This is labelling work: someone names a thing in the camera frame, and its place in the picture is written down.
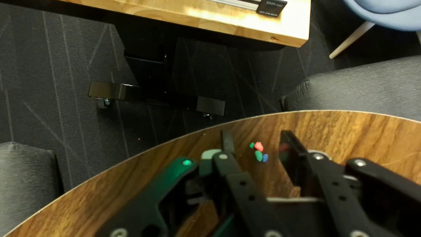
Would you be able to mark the black flat item on desk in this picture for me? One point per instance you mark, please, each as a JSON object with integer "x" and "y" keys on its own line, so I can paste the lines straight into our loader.
{"x": 272, "y": 7}

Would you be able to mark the small pink candy piece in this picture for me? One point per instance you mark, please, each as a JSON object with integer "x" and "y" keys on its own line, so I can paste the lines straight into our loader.
{"x": 260, "y": 147}

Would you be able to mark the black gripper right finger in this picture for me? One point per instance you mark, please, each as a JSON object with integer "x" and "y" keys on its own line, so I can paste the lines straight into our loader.
{"x": 294, "y": 153}

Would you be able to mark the black desk foot with casters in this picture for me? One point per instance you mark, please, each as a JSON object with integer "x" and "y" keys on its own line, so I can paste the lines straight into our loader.
{"x": 206, "y": 106}

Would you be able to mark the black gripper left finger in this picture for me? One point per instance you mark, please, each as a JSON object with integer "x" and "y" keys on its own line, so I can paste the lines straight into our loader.
{"x": 228, "y": 143}

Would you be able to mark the small blue candy piece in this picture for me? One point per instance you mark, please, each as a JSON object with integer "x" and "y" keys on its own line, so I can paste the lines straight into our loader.
{"x": 265, "y": 158}

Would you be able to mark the small green candy piece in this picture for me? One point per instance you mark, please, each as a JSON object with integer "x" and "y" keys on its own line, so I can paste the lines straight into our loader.
{"x": 252, "y": 145}
{"x": 258, "y": 156}

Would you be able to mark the dark grey sofa with plant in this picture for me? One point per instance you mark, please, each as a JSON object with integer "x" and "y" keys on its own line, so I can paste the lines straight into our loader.
{"x": 27, "y": 185}

